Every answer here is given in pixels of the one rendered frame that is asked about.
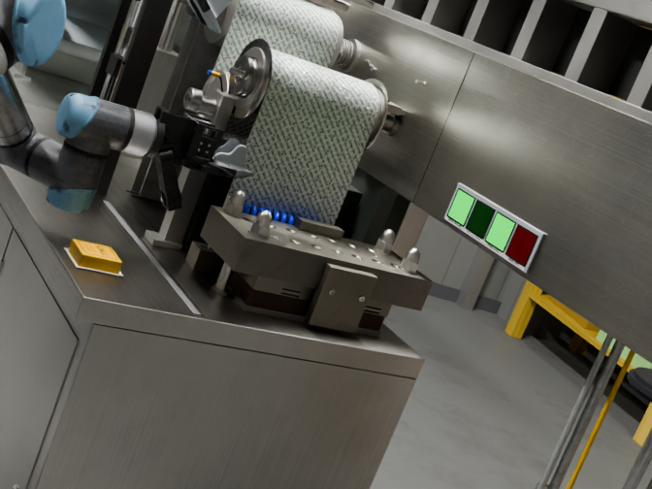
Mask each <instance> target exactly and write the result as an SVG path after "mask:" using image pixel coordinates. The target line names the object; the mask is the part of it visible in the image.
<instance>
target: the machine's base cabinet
mask: <svg viewBox="0 0 652 489"><path fill-rule="evenodd" d="M415 381H416V378H412V377H406V376H400V375H390V374H384V373H379V372H373V371H367V370H361V369H355V368H349V367H345V366H339V365H333V364H327V363H321V362H315V361H311V360H305V359H299V358H293V357H287V356H282V355H276V354H271V353H265V352H259V351H253V350H248V349H242V348H236V347H231V346H225V345H219V344H214V343H208V342H197V341H192V340H187V339H181V338H175V337H169V336H163V335H157V334H152V333H147V332H141V331H135V330H129V329H123V328H118V327H113V326H107V325H101V324H95V323H89V322H84V321H78V320H76V319H75V317H74V316H73V315H72V313H71V311H70V310H69V308H68V306H67V305H66V303H65V301H64V299H63V298H62V296H61V294H60V293H59V291H58V289H57V288H56V286H55V284H54V282H53V281H52V279H51V277H50V276H49V273H48V272H47V270H46V268H45V267H44V265H43V263H42V261H41V260H40V258H39V256H38V255H37V253H36V251H35V250H34V248H33V246H32V244H31V243H30V242H29V240H28V239H27V237H26V235H25V234H24V232H23V230H22V228H21V227H20V225H19V223H18V222H17V220H16V218H15V216H14V214H13V213H12V211H11V209H10V207H9V206H8V204H7V202H6V201H5V199H4V197H3V196H2V194H1V192H0V489H370V487H371V485H372V483H373V481H374V478H375V475H376V472H377V470H378V468H379V465H380V463H381V461H382V458H383V456H384V454H385V451H386V449H387V447H388V444H389V442H390V441H391V438H392V436H393V434H394V431H395V429H396V427H397V424H398V422H399V420H400V417H401V415H402V413H403V410H404V408H405V406H406V403H407V401H408V397H409V395H410V393H411V390H412V388H413V386H414V383H415Z"/></svg>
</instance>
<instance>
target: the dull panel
mask: <svg viewBox="0 0 652 489"><path fill-rule="evenodd" d="M350 185H351V186H353V187H354V188H356V189H357V190H359V191H360V192H361V193H363V195H362V198H361V200H360V203H359V205H358V208H357V210H356V213H355V215H354V217H353V219H352V222H351V224H350V227H349V229H348V232H347V234H346V237H345V238H346V239H350V240H353V241H357V242H361V243H365V244H369V245H376V243H377V240H378V238H379V237H380V235H381V232H382V230H383V227H384V225H385V222H386V220H387V218H388V215H389V213H390V211H391V209H392V206H393V204H394V201H395V199H396V196H397V194H398V193H397V192H396V191H394V190H393V189H391V188H390V187H388V186H387V185H385V184H384V183H382V182H381V181H379V180H378V179H376V178H374V177H373V176H371V175H370V174H368V173H367V172H365V171H364V170H362V169H361V168H359V167H358V166H357V169H356V171H355V174H354V176H353V179H352V181H351V184H350Z"/></svg>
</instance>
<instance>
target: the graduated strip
mask: <svg viewBox="0 0 652 489"><path fill-rule="evenodd" d="M102 202H103V203H104V204H105V205H106V207H107V208H108V209H109V210H110V212H111V213H112V214H113V215H114V217H115V218H116V219H117V221H118V222H119V223H120V224H121V225H122V227H123V228H124V229H125V230H126V232H127V233H128V234H129V235H130V237H131V238H132V239H133V240H134V242H135V243H136V244H137V245H138V247H139V248H140V249H141V250H142V252H143V253H144V254H145V255H146V257H147V258H148V259H149V261H150V262H151V263H152V264H153V266H154V267H155V268H156V269H157V271H158V272H159V273H160V274H161V275H162V277H163V278H165V279H166V281H167V282H168V283H169V284H170V286H171V287H172V288H173V289H174V291H175V292H176V293H177V294H178V296H179V297H180V298H181V300H182V301H183V302H184V303H185V305H186V306H187V307H188V308H189V310H190V311H191V312H192V313H193V314H196V315H202V316H204V315H203V313H202V312H201V311H200V310H199V308H198V307H197V306H196V305H195V304H194V302H193V301H192V300H191V299H190V297H189V296H188V295H187V294H186V293H185V291H184V290H183V289H182V288H181V287H180V285H179V284H178V283H177V281H176V280H175V279H174V278H173V277H172V275H171V274H170V273H169V272H168V271H167V269H166V268H165V267H164V266H163V264H162V263H161V262H160V261H159V260H158V258H157V257H156V256H155V255H154V254H153V252H152V251H151V250H150V249H149V247H148V246H147V245H146V244H145V242H144V241H143V240H142V239H141V238H140V236H139V235H138V234H137V233H136V231H135V230H134V229H133V228H132V227H131V225H130V224H129V223H128V222H127V220H126V219H125V218H124V217H123V216H122V214H121V213H120V212H119V211H118V210H117V208H116V207H115V206H114V204H113V203H112V202H110V201H105V200H102Z"/></svg>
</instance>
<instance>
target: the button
mask: <svg viewBox="0 0 652 489"><path fill-rule="evenodd" d="M69 252H70V253H71V255H72V256H73V258H74V259H75V261H76V262H77V264H78V265H79V266H81V267H86V268H90V269H95V270H99V271H104V272H109V273H114V274H118V273H119V271H120V268H121V265H122V262H121V260H120V259H119V258H118V256H117V255H116V254H115V252H114V251H113V249H112V248H111V247H110V246H106V245H101V244H94V243H89V242H84V241H80V240H75V239H72V241H71V244H70V247H69Z"/></svg>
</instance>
